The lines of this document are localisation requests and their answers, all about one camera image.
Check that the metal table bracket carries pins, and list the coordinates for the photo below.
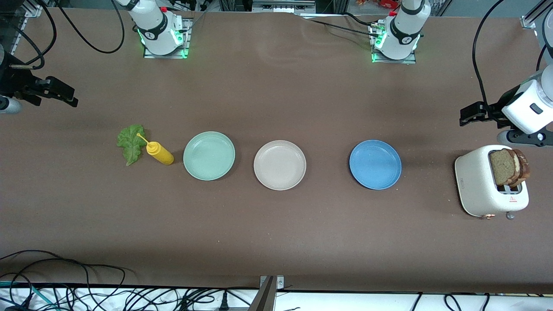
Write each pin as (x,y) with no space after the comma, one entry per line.
(265,298)

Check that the mint green plate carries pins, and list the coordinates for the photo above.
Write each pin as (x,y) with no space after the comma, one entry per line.
(209,156)

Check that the green lettuce leaf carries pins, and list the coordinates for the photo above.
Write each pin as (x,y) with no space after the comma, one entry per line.
(129,144)

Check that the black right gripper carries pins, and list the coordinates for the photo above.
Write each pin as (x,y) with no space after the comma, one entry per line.
(11,80)

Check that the red packet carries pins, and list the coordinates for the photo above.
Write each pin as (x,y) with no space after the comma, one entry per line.
(386,3)

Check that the beige plate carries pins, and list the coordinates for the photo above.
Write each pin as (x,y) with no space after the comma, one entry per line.
(280,165)

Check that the blue plate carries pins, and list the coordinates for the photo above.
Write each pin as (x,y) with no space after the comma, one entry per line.
(375,164)

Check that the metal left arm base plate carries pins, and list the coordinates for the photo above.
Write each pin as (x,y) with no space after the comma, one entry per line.
(393,61)

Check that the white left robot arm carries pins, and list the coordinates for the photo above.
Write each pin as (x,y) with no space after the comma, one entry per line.
(406,30)

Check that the white toaster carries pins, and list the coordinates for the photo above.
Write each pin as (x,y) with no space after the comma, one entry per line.
(475,185)

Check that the brown bread slice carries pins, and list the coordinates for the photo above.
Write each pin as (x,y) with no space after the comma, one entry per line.
(502,167)
(524,167)

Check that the grey metal device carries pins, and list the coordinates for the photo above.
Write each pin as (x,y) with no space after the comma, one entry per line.
(283,6)

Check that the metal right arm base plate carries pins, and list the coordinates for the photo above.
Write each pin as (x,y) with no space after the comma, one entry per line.
(188,39)

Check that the aluminium frame profile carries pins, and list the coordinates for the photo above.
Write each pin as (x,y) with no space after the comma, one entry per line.
(529,20)
(32,9)

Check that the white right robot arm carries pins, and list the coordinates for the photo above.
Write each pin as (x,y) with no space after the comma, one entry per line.
(155,30)

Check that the black power plug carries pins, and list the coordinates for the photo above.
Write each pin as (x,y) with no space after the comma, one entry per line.
(224,302)

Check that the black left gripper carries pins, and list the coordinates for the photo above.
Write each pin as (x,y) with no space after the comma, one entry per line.
(502,103)

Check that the yellow mustard squeeze bottle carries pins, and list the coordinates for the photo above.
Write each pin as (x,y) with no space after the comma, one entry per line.
(160,154)

